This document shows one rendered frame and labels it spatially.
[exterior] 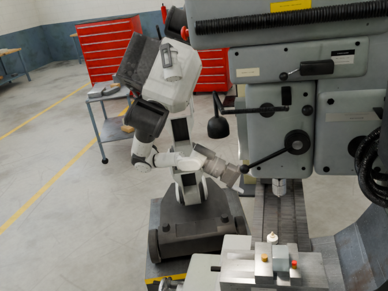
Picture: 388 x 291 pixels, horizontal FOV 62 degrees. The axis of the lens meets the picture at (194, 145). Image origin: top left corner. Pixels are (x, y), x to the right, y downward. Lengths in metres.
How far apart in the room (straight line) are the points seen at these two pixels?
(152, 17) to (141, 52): 9.26
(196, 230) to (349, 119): 1.27
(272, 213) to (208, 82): 4.47
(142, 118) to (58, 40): 11.03
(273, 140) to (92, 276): 2.09
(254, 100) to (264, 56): 0.13
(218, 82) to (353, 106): 4.90
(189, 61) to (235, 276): 0.82
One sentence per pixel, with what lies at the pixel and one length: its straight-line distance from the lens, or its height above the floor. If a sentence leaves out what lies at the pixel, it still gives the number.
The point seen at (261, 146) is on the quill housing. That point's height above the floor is 1.43.
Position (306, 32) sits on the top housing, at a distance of 0.84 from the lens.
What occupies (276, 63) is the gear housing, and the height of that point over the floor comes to 1.68.
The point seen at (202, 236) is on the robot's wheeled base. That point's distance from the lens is 1.94.
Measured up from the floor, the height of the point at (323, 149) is 1.43.
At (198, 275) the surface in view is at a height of 0.71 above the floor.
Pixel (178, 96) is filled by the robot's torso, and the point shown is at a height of 1.49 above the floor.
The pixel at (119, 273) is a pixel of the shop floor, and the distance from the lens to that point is 2.70.
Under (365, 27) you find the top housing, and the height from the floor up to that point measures 1.75.
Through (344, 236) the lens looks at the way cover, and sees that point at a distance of 1.49.
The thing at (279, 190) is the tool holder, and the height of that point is 1.22.
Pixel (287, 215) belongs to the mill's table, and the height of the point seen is 0.91.
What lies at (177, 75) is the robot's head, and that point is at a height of 1.60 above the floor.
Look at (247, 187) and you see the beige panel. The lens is 3.23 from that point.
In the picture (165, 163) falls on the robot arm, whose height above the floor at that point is 1.17.
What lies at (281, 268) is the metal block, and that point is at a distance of 1.19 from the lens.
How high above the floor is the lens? 1.90
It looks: 27 degrees down
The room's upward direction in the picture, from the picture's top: 8 degrees counter-clockwise
